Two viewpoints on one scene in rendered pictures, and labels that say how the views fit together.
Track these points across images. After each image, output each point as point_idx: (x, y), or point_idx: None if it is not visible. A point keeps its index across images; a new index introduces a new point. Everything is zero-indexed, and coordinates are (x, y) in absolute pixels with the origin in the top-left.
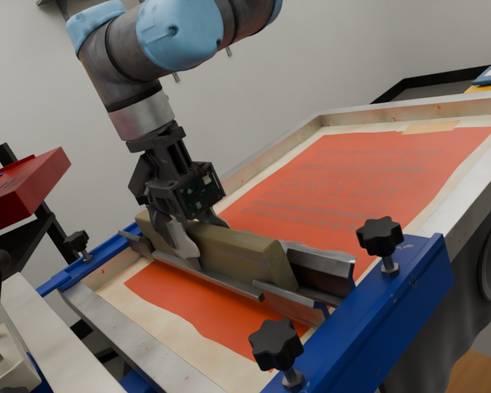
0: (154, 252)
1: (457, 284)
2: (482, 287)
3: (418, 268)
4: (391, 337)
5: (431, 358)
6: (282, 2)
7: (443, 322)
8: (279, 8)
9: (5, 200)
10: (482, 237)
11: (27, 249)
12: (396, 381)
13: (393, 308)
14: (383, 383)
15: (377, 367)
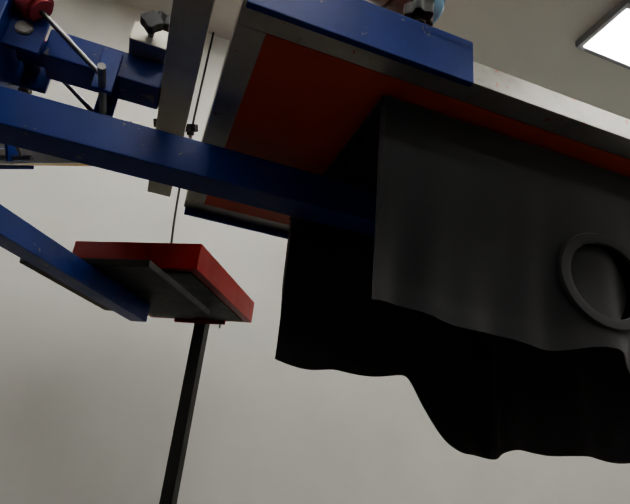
0: None
1: (522, 228)
2: (560, 268)
3: (435, 29)
4: (387, 32)
5: (455, 255)
6: (442, 7)
7: (487, 241)
8: (439, 8)
9: (190, 247)
10: (575, 226)
11: (174, 280)
12: (398, 209)
13: (398, 21)
14: (381, 181)
15: (364, 30)
